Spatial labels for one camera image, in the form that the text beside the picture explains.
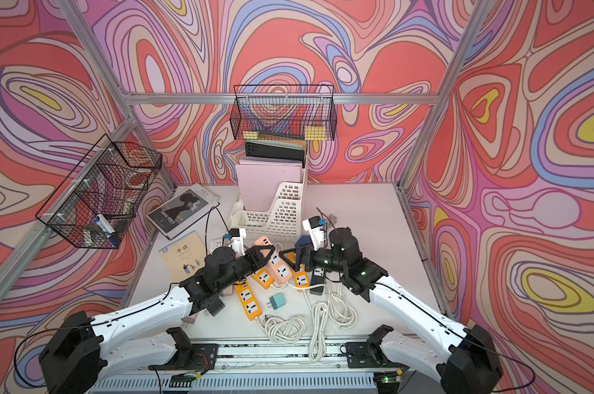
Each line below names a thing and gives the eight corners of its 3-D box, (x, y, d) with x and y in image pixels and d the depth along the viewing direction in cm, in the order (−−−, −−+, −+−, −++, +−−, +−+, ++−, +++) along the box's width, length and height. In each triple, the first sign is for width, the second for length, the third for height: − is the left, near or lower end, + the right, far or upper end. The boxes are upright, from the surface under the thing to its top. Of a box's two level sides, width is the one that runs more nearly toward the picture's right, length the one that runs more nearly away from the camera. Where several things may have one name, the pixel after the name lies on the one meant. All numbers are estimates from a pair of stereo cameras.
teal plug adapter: (269, 312, 84) (268, 310, 82) (265, 301, 86) (264, 299, 85) (286, 304, 85) (286, 302, 84) (282, 293, 88) (281, 291, 86)
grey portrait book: (149, 221, 108) (145, 215, 105) (200, 187, 122) (197, 182, 119) (169, 240, 101) (165, 235, 99) (220, 202, 115) (218, 197, 112)
